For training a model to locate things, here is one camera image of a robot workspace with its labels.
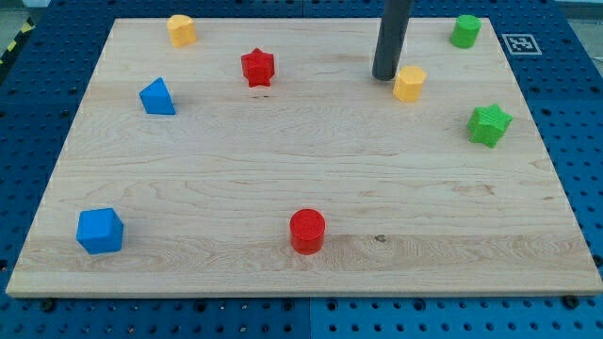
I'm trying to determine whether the blue triangle block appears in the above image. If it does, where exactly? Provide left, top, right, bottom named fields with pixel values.
left=139, top=77, right=175, bottom=115

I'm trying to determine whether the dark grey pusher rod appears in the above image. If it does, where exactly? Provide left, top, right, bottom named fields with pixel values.
left=372, top=0, right=415, bottom=81

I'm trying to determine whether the green star block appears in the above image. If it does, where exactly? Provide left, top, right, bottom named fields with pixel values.
left=467, top=104, right=513, bottom=148

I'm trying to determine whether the yellow hexagon block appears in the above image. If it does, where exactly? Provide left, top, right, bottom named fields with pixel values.
left=393, top=65, right=427, bottom=103

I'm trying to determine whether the wooden board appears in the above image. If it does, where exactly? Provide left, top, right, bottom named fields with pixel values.
left=7, top=18, right=602, bottom=299

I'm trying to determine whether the yellow rounded block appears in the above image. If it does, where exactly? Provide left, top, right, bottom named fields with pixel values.
left=167, top=14, right=198, bottom=47

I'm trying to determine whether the green cylinder block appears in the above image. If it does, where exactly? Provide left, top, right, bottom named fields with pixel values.
left=449, top=14, right=481, bottom=49

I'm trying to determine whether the red cylinder block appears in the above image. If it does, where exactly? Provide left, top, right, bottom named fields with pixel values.
left=289, top=209, right=326, bottom=255

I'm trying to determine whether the red star block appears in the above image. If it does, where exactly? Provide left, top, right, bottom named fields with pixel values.
left=240, top=48, right=275, bottom=88

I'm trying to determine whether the blue cube block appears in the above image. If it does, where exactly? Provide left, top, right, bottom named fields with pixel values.
left=76, top=208, right=123, bottom=254

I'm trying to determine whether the white fiducial marker tag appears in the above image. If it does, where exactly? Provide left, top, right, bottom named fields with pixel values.
left=501, top=33, right=542, bottom=56

